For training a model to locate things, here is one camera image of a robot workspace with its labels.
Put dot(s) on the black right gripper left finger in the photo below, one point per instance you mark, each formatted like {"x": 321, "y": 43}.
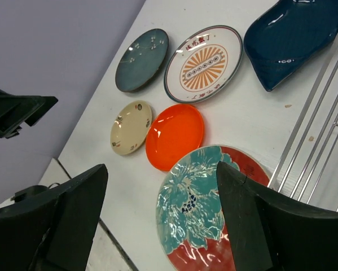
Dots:
{"x": 54, "y": 229}

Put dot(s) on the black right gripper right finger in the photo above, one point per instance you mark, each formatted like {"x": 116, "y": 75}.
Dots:
{"x": 270, "y": 231}

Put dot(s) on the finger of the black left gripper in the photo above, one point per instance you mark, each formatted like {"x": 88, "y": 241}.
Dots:
{"x": 18, "y": 109}

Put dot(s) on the red teal floral plate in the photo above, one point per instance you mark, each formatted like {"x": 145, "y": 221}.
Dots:
{"x": 189, "y": 218}

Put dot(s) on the small cream plate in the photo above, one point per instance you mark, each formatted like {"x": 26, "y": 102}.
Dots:
{"x": 130, "y": 127}

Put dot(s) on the orange plastic plate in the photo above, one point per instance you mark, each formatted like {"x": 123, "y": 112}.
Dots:
{"x": 176, "y": 131}

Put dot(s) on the dark teal speckled plate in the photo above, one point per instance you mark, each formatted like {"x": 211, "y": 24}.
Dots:
{"x": 141, "y": 60}

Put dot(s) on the white plate orange sunburst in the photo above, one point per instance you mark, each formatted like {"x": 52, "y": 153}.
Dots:
{"x": 203, "y": 65}

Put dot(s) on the dark blue leaf dish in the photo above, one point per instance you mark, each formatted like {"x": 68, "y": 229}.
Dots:
{"x": 286, "y": 36}

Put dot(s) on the chrome wire dish rack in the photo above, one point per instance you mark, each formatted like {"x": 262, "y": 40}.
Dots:
{"x": 307, "y": 170}

